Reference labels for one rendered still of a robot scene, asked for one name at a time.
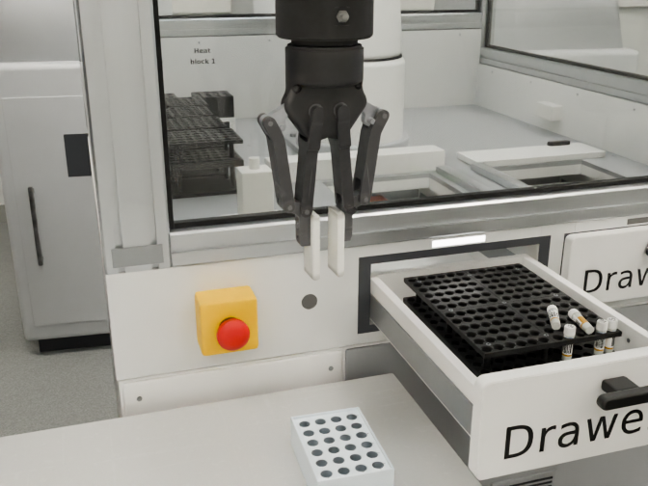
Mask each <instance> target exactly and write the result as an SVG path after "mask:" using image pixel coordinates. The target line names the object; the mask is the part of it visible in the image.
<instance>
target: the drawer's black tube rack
mask: <svg viewBox="0 0 648 486"><path fill-rule="evenodd" d="M404 283H405V284H406V285H408V286H409V287H410V288H411V289H412V290H413V291H414V292H415V293H416V296H411V297H404V298H403V303H404V304H405V305H406V306H407V307H408V308H409V309H410V310H411V311H412V312H413V313H414V314H415V315H416V316H417V317H418V319H419V320H420V321H421V322H422V323H423V324H424V325H425V326H426V327H427V328H428V329H429V330H430V331H431V332H432V333H433V334H434V335H435V336H436V337H437V338H438V339H439V340H440V341H441V342H442V343H443V344H444V345H445V346H446V347H447V348H448V349H449V350H450V351H451V352H452V353H453V354H454V355H455V356H456V357H457V358H458V359H459V360H460V361H461V362H462V363H463V364H464V365H465V366H466V367H467V368H468V369H469V370H470V371H471V372H472V373H473V374H474V375H475V376H476V377H478V376H480V375H483V374H488V373H494V372H499V371H505V370H510V369H516V368H522V367H528V366H534V365H543V364H549V363H555V362H561V361H564V360H562V359H561V358H562V347H563V346H558V347H553V348H547V349H541V350H535V351H528V352H523V353H517V354H511V355H505V356H499V357H494V358H488V359H484V358H483V357H482V356H481V355H480V354H479V353H477V352H476V346H479V345H491V344H492V343H498V342H505V341H510V340H516V339H522V338H534V337H540V336H546V337H548V335H552V334H558V333H564V326H565V325H567V324H572V325H574V326H576V330H582V328H581V327H580V326H579V325H578V324H577V323H576V322H575V321H573V320H572V319H571V318H570V317H569V315H568V312H569V310H571V309H576V310H578V311H579V312H580V314H581V315H582V316H583V317H584V318H585V319H586V320H587V321H588V322H589V323H590V325H591V326H592V327H593V328H595V327H596V325H597V320H599V319H603V318H602V317H600V316H599V315H597V314H596V313H594V312H593V311H591V310H589V309H588V308H586V307H585V306H583V305H582V304H580V303H579V302H577V301H576V300H574V299H573V298H571V297H570V296H568V295H567V294H565V293H564V292H562V291H561V290H559V289H558V288H556V287H555V286H553V285H552V284H550V283H548V282H547V281H545V280H544V279H542V278H541V277H539V276H538V275H536V274H535V273H533V272H532V271H530V270H529V269H527V268H526V267H524V266H523V265H522V264H521V263H515V264H507V265H500V266H492V267H484V268H476V269H469V270H462V271H454V272H446V273H439V274H431V275H423V276H415V277H408V278H404ZM549 305H555V306H556V307H557V310H558V316H559V321H560V325H561V327H560V329H558V330H554V329H553V328H552V325H551V322H550V318H549V315H548V312H547V307H548V306H549ZM548 338H550V337H548ZM552 340H553V339H552ZM553 341H554V340H553ZM554 342H555V341H554ZM594 344H595V340H593V341H588V342H582V343H576V344H573V351H572V358H571V360H573V359H577V358H583V357H589V356H595V354H593V353H594Z"/></svg>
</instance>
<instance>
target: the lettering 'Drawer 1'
mask: <svg viewBox="0 0 648 486"><path fill-rule="evenodd" d="M633 413H638V414H639V418H636V419H631V420H627V418H628V417H629V415H631V414H633ZM617 416H618V414H614V416H613V418H612V421H611V424H610V426H609V429H608V430H607V423H606V416H604V417H600V420H599V422H598V425H597V427H596V430H595V433H594V435H593V428H592V420H591V418H590V419H588V420H587V423H588V431H589V439H590V442H593V441H595V439H596V437H597V434H598V432H599V429H600V426H601V424H602V422H603V429H604V437H605V439H606V438H609V436H610V433H611V431H612V428H613V425H614V423H615V421H616V419H617ZM642 420H643V414H642V412H641V411H640V410H638V409H636V410H631V411H630V412H629V413H628V414H627V415H625V416H624V418H623V420H622V425H621V427H622V431H623V432H624V433H626V434H633V433H635V432H637V431H639V430H640V427H638V428H637V429H635V430H627V428H626V424H628V423H633V422H638V421H642ZM567 426H575V428H576V429H575V430H574V431H569V432H566V433H563V434H562V435H561V436H560V437H559V439H558V445H559V446H560V447H567V446H570V445H571V444H573V445H577V444H578V438H579V432H580V427H579V425H578V424H577V423H576V422H568V423H565V424H563V425H562V426H561V429H563V428H565V427H567ZM516 429H525V430H526V431H527V433H528V441H527V445H526V447H525V448H524V449H523V450H522V451H520V452H518V453H514V454H509V448H510V439H511V430H516ZM553 429H556V425H553V426H551V427H549V428H548V429H547V430H546V428H542V433H541V441H540V449H539V452H542V451H544V444H545V437H546V435H547V433H548V432H549V431H550V430H553ZM571 434H575V436H574V439H573V440H572V441H571V442H570V443H568V444H564V443H563V442H562V440H563V438H564V437H565V436H567V435H571ZM532 441H533V431H532V429H531V428H530V427H529V426H527V425H516V426H511V427H507V429H506V439H505V450H504V459H509V458H514V457H517V456H520V455H523V454H524V453H526V452H527V451H528V450H529V449H530V447H531V445H532Z"/></svg>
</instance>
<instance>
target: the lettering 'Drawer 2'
mask: <svg viewBox="0 0 648 486"><path fill-rule="evenodd" d="M637 271H638V281H639V285H643V282H644V280H645V277H646V274H647V272H648V268H646V271H645V273H644V276H643V278H642V280H641V272H640V269H637ZM592 272H595V273H598V274H599V282H598V285H597V286H596V287H595V288H594V289H591V290H586V286H587V279H588V273H592ZM624 273H629V274H630V277H625V278H622V279H621V280H620V281H619V283H618V286H619V287H620V288H625V287H631V284H632V278H633V273H632V271H630V270H626V271H623V272H621V275H622V274H624ZM613 275H617V272H613V273H612V274H611V273H608V274H607V287H606V290H608V288H609V281H610V278H611V276H613ZM602 279H603V275H602V272H601V271H599V270H586V271H585V277H584V285H583V291H585V292H587V293H590V292H594V291H596V290H597V289H598V288H599V287H600V286H601V284H602ZM627 279H629V282H628V283H627V284H626V285H621V282H622V281H623V280H627Z"/></svg>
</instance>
